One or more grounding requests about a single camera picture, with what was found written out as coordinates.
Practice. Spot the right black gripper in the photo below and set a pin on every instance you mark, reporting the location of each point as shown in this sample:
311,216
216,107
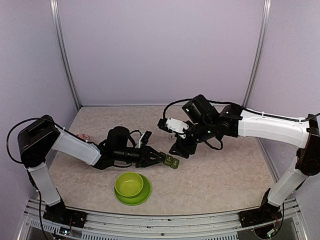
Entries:
181,147

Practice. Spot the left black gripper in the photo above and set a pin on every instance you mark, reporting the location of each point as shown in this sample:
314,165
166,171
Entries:
145,160

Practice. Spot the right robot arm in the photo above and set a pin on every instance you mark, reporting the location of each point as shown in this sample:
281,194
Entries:
206,122

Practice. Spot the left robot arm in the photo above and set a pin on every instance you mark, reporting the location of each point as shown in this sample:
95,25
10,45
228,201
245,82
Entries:
43,135

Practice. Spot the white pill bottle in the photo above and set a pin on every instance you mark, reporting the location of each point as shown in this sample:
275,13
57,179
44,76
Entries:
171,136

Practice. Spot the green bowl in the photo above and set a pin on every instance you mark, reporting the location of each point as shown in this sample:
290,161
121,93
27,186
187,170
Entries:
129,184

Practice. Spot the green plate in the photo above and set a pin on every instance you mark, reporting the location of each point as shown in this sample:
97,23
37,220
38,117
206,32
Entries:
140,198

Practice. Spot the red patterned white bowl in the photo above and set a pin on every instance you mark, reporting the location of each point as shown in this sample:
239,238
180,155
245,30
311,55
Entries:
83,136

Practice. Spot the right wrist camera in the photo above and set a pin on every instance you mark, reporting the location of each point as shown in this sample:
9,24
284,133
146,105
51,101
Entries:
172,125

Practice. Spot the aluminium front rail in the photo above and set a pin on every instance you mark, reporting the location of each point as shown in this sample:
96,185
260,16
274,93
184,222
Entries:
115,226

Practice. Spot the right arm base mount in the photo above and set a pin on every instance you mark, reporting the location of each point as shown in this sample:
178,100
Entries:
257,216

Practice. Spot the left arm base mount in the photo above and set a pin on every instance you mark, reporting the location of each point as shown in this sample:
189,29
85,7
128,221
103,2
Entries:
69,217

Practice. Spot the right aluminium frame post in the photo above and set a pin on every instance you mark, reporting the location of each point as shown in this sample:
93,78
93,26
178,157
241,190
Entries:
258,53

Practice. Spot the aluminium frame post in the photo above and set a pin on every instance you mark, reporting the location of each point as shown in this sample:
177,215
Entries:
63,53
258,53

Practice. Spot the left aluminium frame post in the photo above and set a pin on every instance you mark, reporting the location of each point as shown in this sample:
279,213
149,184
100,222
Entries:
63,53

